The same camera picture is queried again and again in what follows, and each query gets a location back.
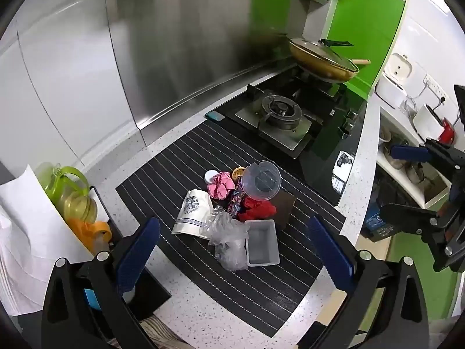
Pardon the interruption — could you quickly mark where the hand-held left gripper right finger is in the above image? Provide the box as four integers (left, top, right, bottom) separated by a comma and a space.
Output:
298, 215, 431, 349

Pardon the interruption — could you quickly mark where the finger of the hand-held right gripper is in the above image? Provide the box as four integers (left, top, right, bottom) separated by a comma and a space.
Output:
390, 138, 455, 174
380, 203, 452, 243

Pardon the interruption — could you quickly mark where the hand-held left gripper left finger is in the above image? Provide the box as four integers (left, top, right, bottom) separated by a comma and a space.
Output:
42, 217, 171, 349

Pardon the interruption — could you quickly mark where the brown cardboard piece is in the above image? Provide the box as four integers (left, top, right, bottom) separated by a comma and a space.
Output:
269, 191, 296, 229

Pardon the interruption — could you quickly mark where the white patterned paper bag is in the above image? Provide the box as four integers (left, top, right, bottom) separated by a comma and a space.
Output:
171, 189, 214, 240

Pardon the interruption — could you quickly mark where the white rectangular plastic box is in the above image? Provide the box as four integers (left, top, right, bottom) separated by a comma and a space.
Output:
244, 220, 280, 267

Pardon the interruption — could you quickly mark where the red cloth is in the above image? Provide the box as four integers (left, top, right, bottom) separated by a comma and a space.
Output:
238, 196, 277, 222

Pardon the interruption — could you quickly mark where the clear plastic bag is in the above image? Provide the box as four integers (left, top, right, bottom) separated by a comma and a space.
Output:
201, 205, 251, 271

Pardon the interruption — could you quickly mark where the clear round plastic container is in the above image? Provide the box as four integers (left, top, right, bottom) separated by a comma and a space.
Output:
242, 161, 282, 201

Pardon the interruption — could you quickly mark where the pink cloth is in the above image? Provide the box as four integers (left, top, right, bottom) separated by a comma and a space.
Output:
207, 172, 236, 200

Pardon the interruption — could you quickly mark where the floral black cloth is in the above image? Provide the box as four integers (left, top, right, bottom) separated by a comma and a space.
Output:
227, 180, 251, 215

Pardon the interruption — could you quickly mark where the blue box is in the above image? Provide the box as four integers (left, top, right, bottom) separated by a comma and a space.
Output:
365, 207, 396, 238

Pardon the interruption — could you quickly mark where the white kettle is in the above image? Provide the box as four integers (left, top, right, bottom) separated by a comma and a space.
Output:
412, 104, 446, 142

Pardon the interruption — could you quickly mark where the red cup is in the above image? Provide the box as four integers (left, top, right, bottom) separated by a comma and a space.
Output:
438, 118, 456, 144

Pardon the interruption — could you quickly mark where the large white stove sticker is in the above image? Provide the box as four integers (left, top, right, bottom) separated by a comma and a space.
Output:
336, 151, 355, 173

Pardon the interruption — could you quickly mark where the white kitchen appliance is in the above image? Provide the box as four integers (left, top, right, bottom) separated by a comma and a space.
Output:
376, 53, 415, 108

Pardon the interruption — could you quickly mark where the black striped mat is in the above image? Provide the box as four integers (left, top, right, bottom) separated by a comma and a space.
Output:
115, 119, 346, 339

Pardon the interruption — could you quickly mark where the striped cloth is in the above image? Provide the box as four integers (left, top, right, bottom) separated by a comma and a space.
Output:
109, 316, 178, 349

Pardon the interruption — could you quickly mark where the green lidded jug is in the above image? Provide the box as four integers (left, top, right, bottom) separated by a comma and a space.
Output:
44, 165, 98, 222

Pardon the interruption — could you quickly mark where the white paper sheet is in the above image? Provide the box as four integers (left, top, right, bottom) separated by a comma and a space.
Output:
0, 165, 95, 317

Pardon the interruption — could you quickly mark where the gold frying pan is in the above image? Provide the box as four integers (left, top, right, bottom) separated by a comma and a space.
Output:
289, 37, 372, 83

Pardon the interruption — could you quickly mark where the gas burner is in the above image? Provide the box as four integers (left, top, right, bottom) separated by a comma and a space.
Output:
235, 83, 323, 151
292, 68, 346, 97

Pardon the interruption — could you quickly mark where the black glass gas stove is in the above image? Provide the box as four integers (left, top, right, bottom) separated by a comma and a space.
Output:
214, 63, 367, 206

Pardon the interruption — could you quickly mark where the white cable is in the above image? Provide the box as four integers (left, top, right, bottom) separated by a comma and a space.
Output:
400, 94, 419, 117

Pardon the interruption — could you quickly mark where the orange handled cup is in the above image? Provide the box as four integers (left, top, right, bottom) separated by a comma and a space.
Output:
67, 218, 112, 255

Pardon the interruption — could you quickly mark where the blue handled cup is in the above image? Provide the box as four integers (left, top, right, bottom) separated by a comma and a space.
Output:
83, 287, 102, 311

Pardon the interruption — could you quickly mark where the white wall socket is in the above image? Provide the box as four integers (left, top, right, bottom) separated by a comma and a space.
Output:
423, 74, 449, 97

